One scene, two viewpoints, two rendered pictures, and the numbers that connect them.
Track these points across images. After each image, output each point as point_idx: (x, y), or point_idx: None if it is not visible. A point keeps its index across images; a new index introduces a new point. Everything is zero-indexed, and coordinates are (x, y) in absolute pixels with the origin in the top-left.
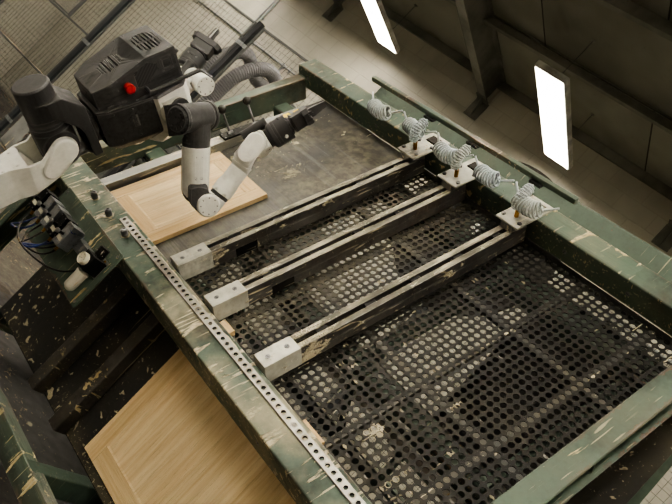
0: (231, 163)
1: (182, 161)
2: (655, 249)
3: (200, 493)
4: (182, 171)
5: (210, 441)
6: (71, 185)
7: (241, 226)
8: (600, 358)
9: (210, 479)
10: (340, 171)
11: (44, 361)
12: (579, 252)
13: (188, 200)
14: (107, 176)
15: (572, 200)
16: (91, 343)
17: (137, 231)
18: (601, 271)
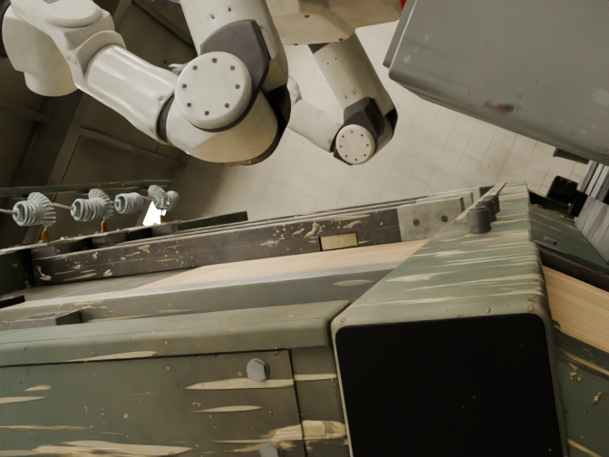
0: (299, 102)
1: (366, 54)
2: None
3: (599, 313)
4: (374, 70)
5: (559, 303)
6: (518, 244)
7: (327, 217)
8: None
9: (581, 306)
10: (78, 288)
11: None
12: (187, 225)
13: (375, 142)
14: (372, 270)
15: (169, 181)
16: None
17: (465, 213)
18: (200, 227)
